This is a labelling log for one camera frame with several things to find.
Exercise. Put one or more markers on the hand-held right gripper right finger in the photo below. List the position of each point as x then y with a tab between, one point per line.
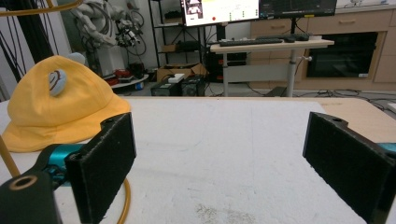
345	165

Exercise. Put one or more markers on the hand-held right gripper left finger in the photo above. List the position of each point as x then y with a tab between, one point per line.
102	168

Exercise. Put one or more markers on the yellow bucket hat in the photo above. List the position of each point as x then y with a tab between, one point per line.
59	115

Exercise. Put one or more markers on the gold metal hat stand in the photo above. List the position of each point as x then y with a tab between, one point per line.
10	161

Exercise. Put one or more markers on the black built-in oven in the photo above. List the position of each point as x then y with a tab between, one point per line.
342	56

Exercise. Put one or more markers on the black equipment case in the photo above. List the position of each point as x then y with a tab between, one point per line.
183	87

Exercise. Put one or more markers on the white table cover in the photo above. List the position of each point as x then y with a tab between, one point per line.
218	155

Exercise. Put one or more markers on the white power adapter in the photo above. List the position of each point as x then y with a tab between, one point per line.
176	77

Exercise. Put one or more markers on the cardboard box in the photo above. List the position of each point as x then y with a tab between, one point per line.
169	71

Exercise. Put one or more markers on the black computer mouse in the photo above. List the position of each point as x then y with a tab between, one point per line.
290	39

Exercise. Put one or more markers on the light wooden standing desk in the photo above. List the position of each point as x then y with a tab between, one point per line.
267	49

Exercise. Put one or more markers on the wooden cabinet unit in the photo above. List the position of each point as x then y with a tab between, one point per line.
351	21

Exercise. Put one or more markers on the black metal shelf rack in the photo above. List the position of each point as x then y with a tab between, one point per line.
162	34

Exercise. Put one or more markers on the black keyboard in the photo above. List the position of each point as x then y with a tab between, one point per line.
250	42

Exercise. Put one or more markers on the monitor with dark screen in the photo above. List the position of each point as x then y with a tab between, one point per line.
295	6

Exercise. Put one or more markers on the monitor with white screen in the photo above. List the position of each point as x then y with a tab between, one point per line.
221	11

